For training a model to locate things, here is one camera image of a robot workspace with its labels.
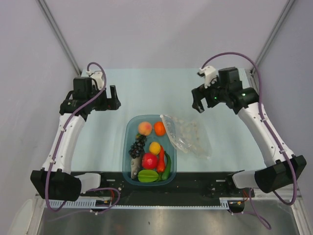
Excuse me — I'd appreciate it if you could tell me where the orange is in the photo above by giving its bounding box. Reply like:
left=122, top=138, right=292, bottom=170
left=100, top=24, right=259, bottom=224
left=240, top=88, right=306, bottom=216
left=154, top=121, right=166, bottom=136

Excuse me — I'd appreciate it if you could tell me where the red chili pepper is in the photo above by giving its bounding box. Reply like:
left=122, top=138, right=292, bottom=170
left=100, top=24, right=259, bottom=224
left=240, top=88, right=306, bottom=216
left=156, top=146, right=166, bottom=173

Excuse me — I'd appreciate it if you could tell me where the grey toy fish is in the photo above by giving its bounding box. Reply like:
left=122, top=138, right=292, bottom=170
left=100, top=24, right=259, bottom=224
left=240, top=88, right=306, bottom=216
left=131, top=157, right=142, bottom=179

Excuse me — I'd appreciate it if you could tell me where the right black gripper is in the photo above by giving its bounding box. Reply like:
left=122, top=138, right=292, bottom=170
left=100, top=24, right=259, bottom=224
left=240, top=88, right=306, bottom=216
left=191, top=75, right=228, bottom=113

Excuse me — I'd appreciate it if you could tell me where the green star fruit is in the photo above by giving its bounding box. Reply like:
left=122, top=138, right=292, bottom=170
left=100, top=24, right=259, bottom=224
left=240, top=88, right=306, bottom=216
left=137, top=169, right=159, bottom=183

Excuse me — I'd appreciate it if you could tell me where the white cable duct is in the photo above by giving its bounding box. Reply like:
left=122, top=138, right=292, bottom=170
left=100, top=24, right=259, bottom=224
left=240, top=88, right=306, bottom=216
left=45, top=197, right=230, bottom=210

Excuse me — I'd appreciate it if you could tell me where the left aluminium frame post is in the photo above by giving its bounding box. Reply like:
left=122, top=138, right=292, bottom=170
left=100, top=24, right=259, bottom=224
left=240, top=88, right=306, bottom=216
left=36, top=0, right=82, bottom=75

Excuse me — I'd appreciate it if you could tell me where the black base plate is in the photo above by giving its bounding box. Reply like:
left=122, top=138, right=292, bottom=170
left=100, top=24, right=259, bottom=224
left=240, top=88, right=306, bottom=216
left=100, top=172, right=248, bottom=207

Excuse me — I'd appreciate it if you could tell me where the peach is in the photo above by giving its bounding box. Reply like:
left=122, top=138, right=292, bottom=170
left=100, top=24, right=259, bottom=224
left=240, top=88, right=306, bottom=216
left=138, top=121, right=153, bottom=136

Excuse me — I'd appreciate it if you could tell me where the clear zip top bag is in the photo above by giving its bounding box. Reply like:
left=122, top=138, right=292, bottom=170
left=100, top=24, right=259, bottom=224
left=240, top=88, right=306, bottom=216
left=160, top=115, right=212, bottom=159

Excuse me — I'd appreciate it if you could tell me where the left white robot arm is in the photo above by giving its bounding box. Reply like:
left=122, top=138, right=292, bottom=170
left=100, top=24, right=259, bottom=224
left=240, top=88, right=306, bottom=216
left=30, top=77, right=121, bottom=201

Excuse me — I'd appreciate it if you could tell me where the red apple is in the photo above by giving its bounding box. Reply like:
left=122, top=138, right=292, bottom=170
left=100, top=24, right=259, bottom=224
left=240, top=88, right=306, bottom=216
left=142, top=153, right=158, bottom=170

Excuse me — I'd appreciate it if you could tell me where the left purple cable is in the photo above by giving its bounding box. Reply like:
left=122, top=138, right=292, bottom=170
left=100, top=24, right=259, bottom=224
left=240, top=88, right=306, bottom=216
left=45, top=62, right=121, bottom=222

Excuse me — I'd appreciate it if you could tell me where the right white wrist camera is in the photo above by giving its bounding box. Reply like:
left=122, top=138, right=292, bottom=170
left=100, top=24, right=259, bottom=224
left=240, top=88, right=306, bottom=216
left=197, top=66, right=217, bottom=89

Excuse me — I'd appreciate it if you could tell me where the green cucumber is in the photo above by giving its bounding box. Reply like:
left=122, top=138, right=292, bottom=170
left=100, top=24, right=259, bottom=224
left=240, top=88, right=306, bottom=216
left=161, top=152, right=172, bottom=181

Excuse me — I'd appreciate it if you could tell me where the dark grape bunch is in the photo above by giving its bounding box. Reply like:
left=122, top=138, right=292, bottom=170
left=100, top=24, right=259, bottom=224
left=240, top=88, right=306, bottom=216
left=129, top=134, right=147, bottom=159

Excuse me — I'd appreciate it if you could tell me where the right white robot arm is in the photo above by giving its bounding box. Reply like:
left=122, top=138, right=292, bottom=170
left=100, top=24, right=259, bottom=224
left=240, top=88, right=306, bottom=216
left=192, top=66, right=307, bottom=196

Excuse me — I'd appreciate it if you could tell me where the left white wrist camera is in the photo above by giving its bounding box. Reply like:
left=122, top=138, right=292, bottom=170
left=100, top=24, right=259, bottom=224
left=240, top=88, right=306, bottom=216
left=86, top=70, right=104, bottom=90

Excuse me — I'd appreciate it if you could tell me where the right aluminium frame post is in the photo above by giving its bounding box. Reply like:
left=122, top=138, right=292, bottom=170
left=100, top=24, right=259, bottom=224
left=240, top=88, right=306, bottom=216
left=255, top=0, right=297, bottom=68

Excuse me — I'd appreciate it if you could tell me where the blue transparent plastic bin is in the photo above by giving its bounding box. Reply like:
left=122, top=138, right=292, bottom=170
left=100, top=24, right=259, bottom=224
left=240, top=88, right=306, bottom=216
left=122, top=115, right=177, bottom=186

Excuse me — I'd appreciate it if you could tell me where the aluminium frame post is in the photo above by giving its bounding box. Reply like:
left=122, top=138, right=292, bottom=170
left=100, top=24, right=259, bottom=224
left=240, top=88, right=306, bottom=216
left=255, top=0, right=297, bottom=68
left=36, top=0, right=82, bottom=75

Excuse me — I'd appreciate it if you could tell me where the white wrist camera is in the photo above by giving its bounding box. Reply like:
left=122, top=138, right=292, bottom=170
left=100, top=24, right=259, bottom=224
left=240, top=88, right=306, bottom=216
left=86, top=70, right=104, bottom=90
left=197, top=66, right=217, bottom=89

